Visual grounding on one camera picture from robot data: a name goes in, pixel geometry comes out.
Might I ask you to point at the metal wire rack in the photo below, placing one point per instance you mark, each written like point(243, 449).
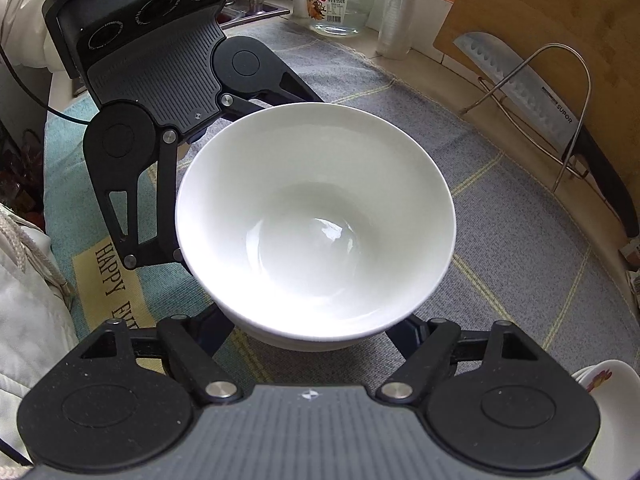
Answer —
point(513, 75)

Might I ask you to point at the stained white fruit plate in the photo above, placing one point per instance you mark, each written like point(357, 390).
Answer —
point(614, 385)

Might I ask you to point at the white quilted jacket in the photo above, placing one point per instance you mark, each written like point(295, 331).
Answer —
point(36, 327)

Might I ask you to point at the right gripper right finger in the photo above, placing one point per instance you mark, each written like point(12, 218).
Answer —
point(427, 348)

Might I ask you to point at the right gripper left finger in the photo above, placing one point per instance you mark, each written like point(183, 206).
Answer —
point(188, 356)

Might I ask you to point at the teal happy everyday mat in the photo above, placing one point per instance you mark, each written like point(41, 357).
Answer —
point(86, 255)

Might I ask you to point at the bamboo cutting board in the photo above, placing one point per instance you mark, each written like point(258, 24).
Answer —
point(588, 50)

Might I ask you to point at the stack of plastic cups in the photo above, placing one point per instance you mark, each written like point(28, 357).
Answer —
point(395, 34)

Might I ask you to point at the white bowl pink flower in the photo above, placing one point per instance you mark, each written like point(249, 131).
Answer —
point(316, 220)

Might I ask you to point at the grey checked cloth mat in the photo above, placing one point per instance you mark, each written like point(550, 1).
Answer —
point(519, 255)

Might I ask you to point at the kitchen knife black handle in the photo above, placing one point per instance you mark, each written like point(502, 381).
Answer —
point(607, 179)

